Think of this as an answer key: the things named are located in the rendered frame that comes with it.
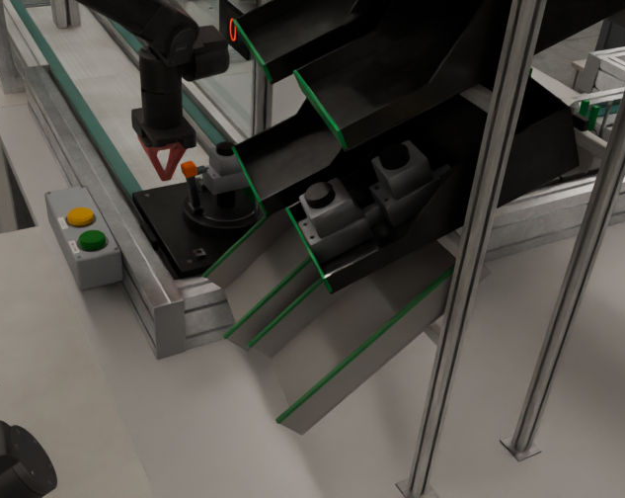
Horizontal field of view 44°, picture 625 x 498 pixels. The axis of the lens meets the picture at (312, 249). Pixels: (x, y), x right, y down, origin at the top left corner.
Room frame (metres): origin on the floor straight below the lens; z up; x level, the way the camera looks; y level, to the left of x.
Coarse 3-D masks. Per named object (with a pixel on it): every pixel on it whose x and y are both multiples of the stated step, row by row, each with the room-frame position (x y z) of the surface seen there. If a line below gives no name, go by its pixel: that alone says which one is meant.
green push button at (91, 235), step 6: (84, 234) 0.97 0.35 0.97; (90, 234) 0.97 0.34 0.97; (96, 234) 0.97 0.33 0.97; (102, 234) 0.97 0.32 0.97; (84, 240) 0.95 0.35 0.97; (90, 240) 0.95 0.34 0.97; (96, 240) 0.96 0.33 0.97; (102, 240) 0.96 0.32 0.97; (84, 246) 0.95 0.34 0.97; (90, 246) 0.95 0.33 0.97; (96, 246) 0.95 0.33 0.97
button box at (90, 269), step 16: (48, 192) 1.10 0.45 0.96; (64, 192) 1.10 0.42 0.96; (80, 192) 1.11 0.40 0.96; (48, 208) 1.07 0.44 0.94; (64, 208) 1.05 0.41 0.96; (96, 208) 1.06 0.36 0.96; (64, 224) 1.01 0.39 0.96; (96, 224) 1.01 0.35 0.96; (64, 240) 0.98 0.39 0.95; (112, 240) 0.98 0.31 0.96; (64, 256) 1.00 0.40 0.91; (80, 256) 0.93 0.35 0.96; (96, 256) 0.93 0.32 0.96; (112, 256) 0.94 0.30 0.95; (80, 272) 0.92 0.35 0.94; (96, 272) 0.93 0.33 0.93; (112, 272) 0.94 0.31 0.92; (80, 288) 0.92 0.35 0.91
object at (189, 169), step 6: (186, 162) 1.03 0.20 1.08; (192, 162) 1.03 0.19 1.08; (186, 168) 1.02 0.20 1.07; (192, 168) 1.02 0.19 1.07; (198, 168) 1.04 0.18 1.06; (204, 168) 1.04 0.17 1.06; (186, 174) 1.02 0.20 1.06; (192, 174) 1.02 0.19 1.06; (198, 174) 1.03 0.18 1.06; (192, 180) 1.03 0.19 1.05; (192, 186) 1.03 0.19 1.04; (192, 192) 1.03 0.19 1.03; (192, 198) 1.03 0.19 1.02; (198, 198) 1.03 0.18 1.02; (192, 204) 1.03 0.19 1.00; (198, 204) 1.03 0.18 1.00
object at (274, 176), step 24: (288, 120) 0.87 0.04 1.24; (312, 120) 0.88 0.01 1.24; (240, 144) 0.85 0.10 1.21; (264, 144) 0.86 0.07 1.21; (288, 144) 0.85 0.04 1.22; (312, 144) 0.84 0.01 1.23; (336, 144) 0.82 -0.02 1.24; (360, 144) 0.77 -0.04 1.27; (264, 168) 0.82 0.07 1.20; (288, 168) 0.81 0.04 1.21; (312, 168) 0.79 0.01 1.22; (336, 168) 0.76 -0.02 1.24; (264, 192) 0.77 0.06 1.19; (288, 192) 0.74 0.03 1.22
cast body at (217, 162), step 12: (228, 144) 1.07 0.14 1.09; (216, 156) 1.04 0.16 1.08; (228, 156) 1.05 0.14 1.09; (216, 168) 1.04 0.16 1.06; (228, 168) 1.04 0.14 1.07; (240, 168) 1.05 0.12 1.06; (204, 180) 1.05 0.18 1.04; (216, 180) 1.03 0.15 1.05; (228, 180) 1.04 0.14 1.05; (240, 180) 1.05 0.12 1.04; (216, 192) 1.03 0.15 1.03
